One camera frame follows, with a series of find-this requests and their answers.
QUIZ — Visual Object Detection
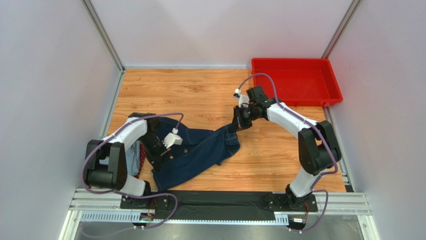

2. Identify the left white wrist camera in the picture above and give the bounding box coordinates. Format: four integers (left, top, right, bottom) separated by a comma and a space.
163, 128, 183, 149

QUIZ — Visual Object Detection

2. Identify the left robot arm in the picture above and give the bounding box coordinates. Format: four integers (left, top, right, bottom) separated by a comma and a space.
80, 112, 171, 202

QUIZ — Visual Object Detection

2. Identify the red polka dot skirt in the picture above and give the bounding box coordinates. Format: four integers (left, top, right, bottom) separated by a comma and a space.
136, 143, 147, 179

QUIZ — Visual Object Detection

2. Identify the aluminium frame rail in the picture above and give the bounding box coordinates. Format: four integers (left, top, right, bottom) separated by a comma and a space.
60, 188, 380, 240

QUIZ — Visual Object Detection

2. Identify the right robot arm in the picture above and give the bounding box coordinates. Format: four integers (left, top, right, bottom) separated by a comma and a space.
229, 85, 342, 210

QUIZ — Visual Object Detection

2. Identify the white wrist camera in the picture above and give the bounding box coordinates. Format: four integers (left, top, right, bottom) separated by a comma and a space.
163, 128, 183, 149
233, 88, 250, 108

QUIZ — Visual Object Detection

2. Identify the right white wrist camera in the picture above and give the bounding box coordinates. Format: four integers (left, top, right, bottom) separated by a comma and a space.
233, 88, 250, 108

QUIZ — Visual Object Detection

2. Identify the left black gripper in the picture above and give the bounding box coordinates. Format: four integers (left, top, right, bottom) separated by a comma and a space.
138, 132, 172, 171

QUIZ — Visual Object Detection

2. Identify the red plastic bin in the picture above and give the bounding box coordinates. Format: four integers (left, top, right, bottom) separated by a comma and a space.
251, 58, 343, 107

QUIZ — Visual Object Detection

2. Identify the dark blue denim skirt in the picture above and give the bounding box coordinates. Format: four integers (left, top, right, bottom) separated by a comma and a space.
152, 117, 241, 192

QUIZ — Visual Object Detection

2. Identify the light blue denim skirt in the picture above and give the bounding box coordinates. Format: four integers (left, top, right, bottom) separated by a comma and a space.
125, 140, 141, 177

